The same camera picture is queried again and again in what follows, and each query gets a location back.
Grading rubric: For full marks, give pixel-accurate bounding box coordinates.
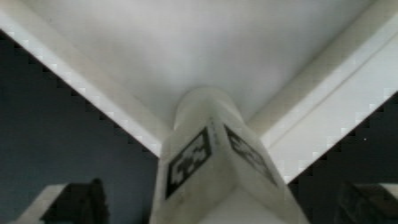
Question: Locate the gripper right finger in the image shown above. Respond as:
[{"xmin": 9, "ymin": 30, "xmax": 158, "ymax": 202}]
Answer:
[{"xmin": 334, "ymin": 182, "xmax": 398, "ymax": 224}]

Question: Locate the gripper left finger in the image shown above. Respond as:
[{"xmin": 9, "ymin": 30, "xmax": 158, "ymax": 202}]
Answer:
[{"xmin": 14, "ymin": 178, "xmax": 110, "ymax": 224}]

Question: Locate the white table leg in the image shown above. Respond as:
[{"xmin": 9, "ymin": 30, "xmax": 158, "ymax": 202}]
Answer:
[{"xmin": 149, "ymin": 87, "xmax": 309, "ymax": 224}]

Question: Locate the white square table top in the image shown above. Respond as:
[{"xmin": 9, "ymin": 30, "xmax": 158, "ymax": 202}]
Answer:
[{"xmin": 0, "ymin": 0, "xmax": 398, "ymax": 158}]

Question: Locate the white U-shaped obstacle fence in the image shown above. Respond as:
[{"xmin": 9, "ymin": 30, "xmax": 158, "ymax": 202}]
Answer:
[{"xmin": 261, "ymin": 34, "xmax": 398, "ymax": 182}]

